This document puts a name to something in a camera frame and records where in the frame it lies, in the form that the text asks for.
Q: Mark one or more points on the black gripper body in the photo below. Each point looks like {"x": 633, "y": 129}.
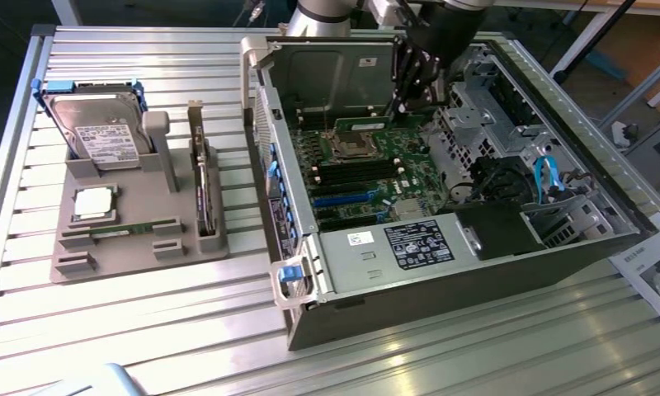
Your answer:
{"x": 451, "y": 35}

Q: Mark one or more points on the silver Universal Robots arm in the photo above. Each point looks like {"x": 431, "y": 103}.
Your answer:
{"x": 317, "y": 16}

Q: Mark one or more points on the green RAM stick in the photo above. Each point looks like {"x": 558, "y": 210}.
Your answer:
{"x": 123, "y": 232}
{"x": 363, "y": 123}

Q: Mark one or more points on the black RAM slot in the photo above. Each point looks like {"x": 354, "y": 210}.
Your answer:
{"x": 353, "y": 163}
{"x": 361, "y": 180}
{"x": 358, "y": 174}
{"x": 355, "y": 169}

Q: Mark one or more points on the silver disk bay cage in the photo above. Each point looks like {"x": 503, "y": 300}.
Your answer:
{"x": 473, "y": 119}

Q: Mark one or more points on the green motherboard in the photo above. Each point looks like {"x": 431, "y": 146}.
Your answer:
{"x": 407, "y": 148}

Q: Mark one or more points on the CPU socket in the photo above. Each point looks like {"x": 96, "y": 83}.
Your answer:
{"x": 353, "y": 144}

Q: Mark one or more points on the blue expansion slot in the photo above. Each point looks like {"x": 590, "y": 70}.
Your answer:
{"x": 343, "y": 199}

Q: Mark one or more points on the silver chipset heatsink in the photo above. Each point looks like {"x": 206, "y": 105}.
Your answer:
{"x": 410, "y": 210}

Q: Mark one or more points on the black expansion slot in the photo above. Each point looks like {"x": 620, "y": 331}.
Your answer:
{"x": 353, "y": 222}

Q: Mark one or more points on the cardboard box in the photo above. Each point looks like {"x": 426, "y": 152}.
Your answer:
{"x": 656, "y": 49}

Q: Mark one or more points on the white power strip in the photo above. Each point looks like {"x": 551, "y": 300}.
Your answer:
{"x": 626, "y": 133}

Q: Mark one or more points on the black graphics card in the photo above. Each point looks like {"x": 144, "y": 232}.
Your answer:
{"x": 203, "y": 177}

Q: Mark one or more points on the grey power supply with label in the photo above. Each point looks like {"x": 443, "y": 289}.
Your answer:
{"x": 358, "y": 264}

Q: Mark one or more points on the blue case latch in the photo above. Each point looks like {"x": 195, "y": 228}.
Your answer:
{"x": 289, "y": 274}

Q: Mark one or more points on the black open PC case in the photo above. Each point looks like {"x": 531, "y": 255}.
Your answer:
{"x": 418, "y": 297}

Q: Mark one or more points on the silver hard disk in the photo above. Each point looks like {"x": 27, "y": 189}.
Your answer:
{"x": 104, "y": 128}

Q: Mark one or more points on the printed paper sheet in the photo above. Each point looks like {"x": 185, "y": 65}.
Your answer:
{"x": 658, "y": 272}

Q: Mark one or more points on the blue disk caddy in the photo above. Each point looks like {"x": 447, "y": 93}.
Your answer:
{"x": 60, "y": 88}

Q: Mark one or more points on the silver CPU chip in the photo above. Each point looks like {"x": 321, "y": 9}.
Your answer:
{"x": 95, "y": 204}

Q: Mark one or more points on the grey parts rack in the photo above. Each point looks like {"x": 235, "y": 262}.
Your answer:
{"x": 132, "y": 255}

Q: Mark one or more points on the light blue plastic object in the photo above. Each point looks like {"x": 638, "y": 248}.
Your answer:
{"x": 110, "y": 381}

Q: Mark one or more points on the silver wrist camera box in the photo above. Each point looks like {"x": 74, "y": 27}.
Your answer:
{"x": 386, "y": 10}

